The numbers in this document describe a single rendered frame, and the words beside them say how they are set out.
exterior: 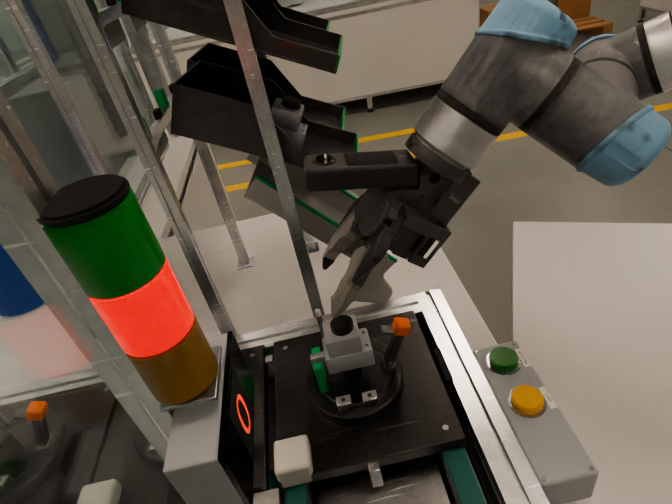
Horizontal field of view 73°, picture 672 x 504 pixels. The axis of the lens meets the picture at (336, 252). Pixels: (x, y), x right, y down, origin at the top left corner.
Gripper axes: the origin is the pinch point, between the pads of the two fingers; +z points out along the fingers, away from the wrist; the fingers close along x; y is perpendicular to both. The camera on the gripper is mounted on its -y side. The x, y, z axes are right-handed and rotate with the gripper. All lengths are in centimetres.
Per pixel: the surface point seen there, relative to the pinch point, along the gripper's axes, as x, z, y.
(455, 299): 23.1, 7.5, 37.8
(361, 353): -2.3, 6.8, 8.9
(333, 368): -2.3, 10.7, 6.9
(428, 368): -0.5, 7.2, 21.2
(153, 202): 100, 59, -20
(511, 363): -3.1, -0.3, 29.5
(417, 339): 5.3, 7.2, 21.3
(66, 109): 86, 33, -49
